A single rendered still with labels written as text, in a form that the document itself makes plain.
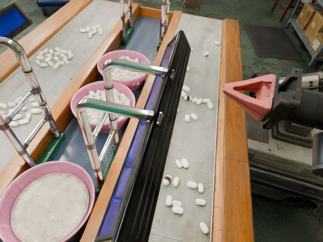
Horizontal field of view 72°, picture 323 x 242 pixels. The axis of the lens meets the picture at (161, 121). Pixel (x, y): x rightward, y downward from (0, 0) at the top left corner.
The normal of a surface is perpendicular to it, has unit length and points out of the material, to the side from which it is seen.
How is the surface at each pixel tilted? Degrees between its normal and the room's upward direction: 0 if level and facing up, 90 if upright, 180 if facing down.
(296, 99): 19
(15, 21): 58
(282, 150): 0
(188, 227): 0
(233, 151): 0
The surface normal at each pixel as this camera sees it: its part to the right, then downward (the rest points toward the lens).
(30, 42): 0.08, -0.66
